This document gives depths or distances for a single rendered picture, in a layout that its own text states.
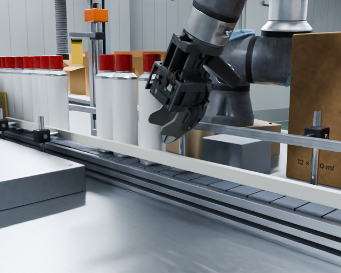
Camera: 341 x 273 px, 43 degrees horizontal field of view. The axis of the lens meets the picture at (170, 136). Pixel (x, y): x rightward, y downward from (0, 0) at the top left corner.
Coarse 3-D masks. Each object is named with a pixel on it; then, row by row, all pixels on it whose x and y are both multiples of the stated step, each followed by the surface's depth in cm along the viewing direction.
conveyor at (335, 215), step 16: (64, 144) 100; (80, 144) 100; (128, 160) 84; (176, 176) 72; (192, 176) 72; (208, 176) 72; (240, 192) 63; (256, 192) 64; (272, 192) 63; (288, 208) 57; (304, 208) 57; (320, 208) 57
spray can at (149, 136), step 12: (144, 60) 78; (156, 60) 78; (144, 72) 79; (144, 84) 78; (144, 96) 78; (144, 108) 78; (156, 108) 78; (144, 120) 79; (144, 132) 79; (156, 132) 79; (144, 144) 80; (156, 144) 79
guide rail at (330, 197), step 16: (32, 128) 110; (48, 128) 103; (96, 144) 89; (112, 144) 85; (128, 144) 82; (160, 160) 75; (176, 160) 72; (192, 160) 69; (224, 176) 64; (240, 176) 62; (256, 176) 60; (272, 176) 59; (288, 192) 57; (304, 192) 55; (320, 192) 53; (336, 192) 52; (336, 208) 52
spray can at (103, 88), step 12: (108, 60) 88; (108, 72) 89; (96, 84) 89; (108, 84) 88; (96, 96) 90; (108, 96) 89; (96, 108) 90; (108, 108) 89; (96, 120) 91; (108, 120) 90; (108, 132) 90
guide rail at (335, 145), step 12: (72, 108) 109; (84, 108) 105; (216, 132) 75; (228, 132) 73; (240, 132) 71; (252, 132) 69; (264, 132) 67; (276, 132) 67; (300, 144) 63; (312, 144) 62; (324, 144) 60; (336, 144) 59
